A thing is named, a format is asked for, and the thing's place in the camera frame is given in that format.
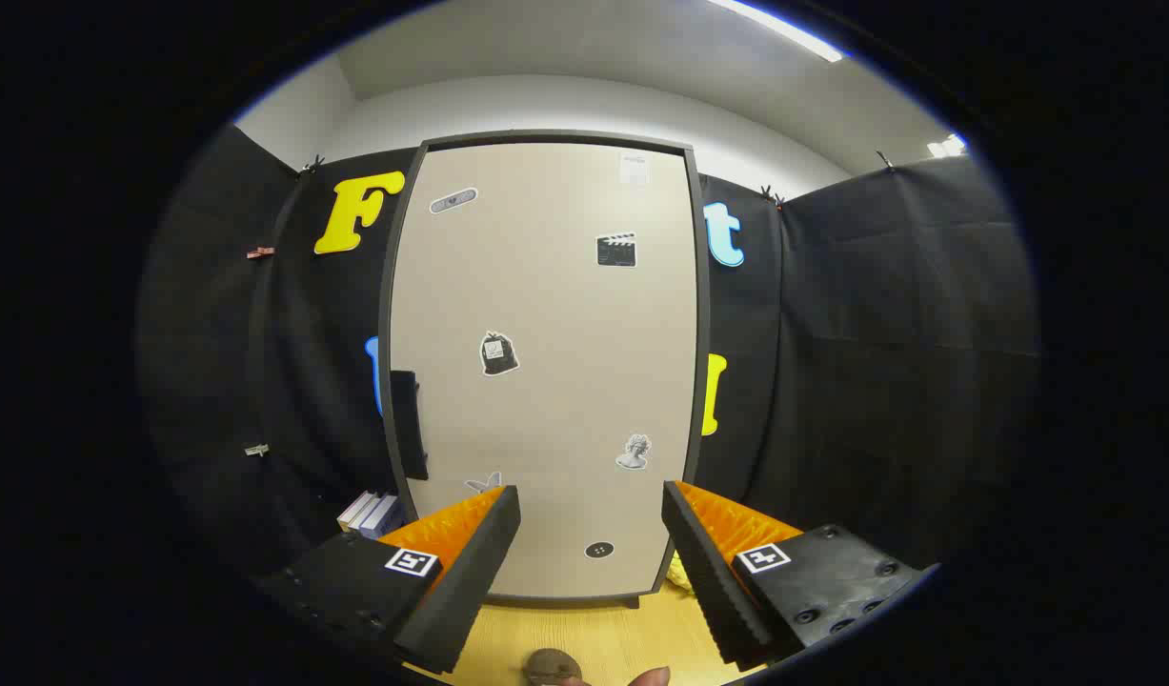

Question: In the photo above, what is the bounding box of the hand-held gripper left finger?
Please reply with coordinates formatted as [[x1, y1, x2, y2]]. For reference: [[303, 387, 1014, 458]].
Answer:
[[255, 484, 523, 677]]

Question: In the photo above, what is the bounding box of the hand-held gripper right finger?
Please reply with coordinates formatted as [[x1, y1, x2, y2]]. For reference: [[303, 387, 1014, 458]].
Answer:
[[660, 479, 928, 671]]

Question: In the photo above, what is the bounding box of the brown fuzzy shoe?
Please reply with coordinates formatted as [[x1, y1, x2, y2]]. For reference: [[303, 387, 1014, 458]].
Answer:
[[526, 648, 585, 686]]

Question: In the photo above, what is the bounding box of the black cabinet door handle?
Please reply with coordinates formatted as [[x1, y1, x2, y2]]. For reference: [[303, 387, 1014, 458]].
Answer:
[[390, 370, 430, 480]]

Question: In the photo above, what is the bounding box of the grey shoe cabinet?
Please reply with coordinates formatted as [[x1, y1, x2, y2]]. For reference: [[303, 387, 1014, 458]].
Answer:
[[378, 129, 712, 611]]

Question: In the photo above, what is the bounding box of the blue book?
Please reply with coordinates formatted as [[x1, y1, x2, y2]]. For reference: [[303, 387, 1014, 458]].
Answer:
[[360, 495, 404, 540]]

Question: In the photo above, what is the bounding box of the black backdrop cloth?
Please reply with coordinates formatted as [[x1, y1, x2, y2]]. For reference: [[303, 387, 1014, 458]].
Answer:
[[136, 124, 1040, 582]]

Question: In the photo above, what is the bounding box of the long ceiling light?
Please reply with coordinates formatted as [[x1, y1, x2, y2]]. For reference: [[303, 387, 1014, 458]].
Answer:
[[708, 0, 844, 64]]

